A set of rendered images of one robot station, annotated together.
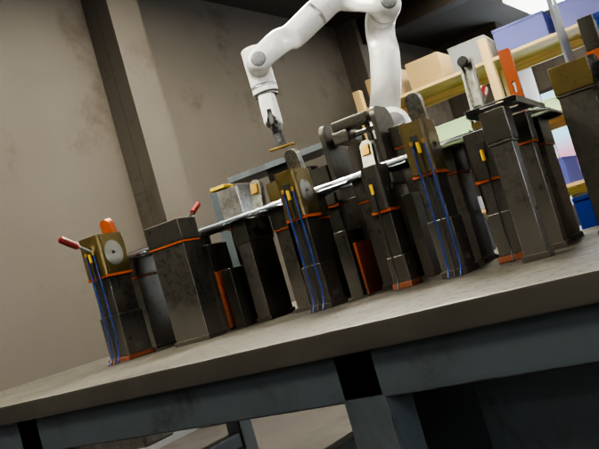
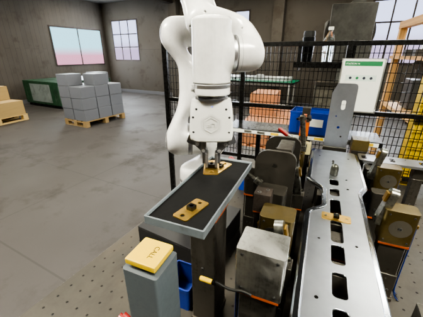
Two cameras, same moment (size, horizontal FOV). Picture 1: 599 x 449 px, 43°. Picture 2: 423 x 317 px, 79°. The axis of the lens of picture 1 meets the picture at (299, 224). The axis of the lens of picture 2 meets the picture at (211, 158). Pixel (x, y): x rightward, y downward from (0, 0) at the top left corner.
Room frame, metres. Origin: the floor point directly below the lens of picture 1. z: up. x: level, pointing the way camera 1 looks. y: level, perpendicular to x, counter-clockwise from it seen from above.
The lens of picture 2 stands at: (2.51, 0.58, 1.48)
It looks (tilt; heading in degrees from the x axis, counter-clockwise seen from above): 22 degrees down; 264
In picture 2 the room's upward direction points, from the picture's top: straight up
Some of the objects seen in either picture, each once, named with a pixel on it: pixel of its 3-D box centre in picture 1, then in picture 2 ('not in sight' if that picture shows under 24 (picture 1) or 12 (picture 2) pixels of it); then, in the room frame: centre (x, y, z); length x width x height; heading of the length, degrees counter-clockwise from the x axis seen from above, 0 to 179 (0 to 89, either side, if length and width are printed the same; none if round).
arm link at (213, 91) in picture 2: (265, 90); (210, 89); (2.45, -0.01, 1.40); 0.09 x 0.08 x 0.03; 172
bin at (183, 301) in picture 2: not in sight; (183, 284); (2.54, -0.08, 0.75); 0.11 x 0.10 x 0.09; 61
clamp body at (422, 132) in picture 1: (436, 199); (382, 202); (1.66, -0.30, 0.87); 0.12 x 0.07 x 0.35; 151
